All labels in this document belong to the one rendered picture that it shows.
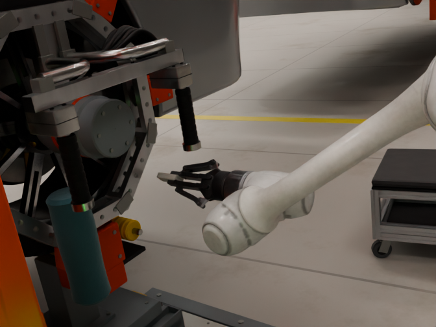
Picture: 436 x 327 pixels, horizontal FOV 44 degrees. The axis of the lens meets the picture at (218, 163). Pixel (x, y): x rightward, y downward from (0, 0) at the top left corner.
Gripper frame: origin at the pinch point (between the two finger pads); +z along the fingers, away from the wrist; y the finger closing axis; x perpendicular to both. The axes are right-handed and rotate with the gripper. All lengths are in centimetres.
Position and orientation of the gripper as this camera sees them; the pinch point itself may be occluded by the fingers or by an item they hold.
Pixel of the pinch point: (170, 178)
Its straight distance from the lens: 145.5
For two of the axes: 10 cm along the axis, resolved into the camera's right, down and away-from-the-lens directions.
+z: -8.0, -0.9, 5.9
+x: -5.1, -4.0, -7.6
